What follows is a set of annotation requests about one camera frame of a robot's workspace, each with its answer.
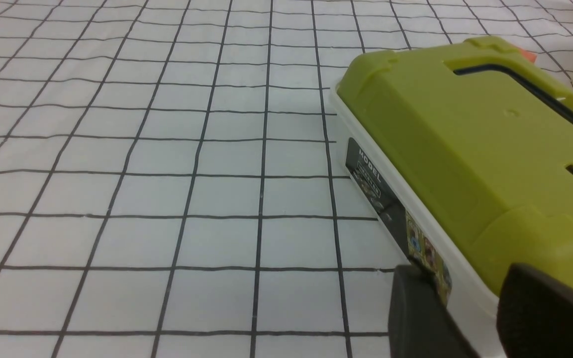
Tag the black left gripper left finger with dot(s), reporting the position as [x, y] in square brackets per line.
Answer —
[419, 326]

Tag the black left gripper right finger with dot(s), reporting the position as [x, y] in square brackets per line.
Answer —
[535, 315]

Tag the green lidded storage box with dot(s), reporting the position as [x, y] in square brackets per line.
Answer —
[465, 154]

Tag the orange foam cube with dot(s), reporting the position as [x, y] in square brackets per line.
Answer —
[530, 56]

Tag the white grid tablecloth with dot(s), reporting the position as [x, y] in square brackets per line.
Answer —
[169, 179]

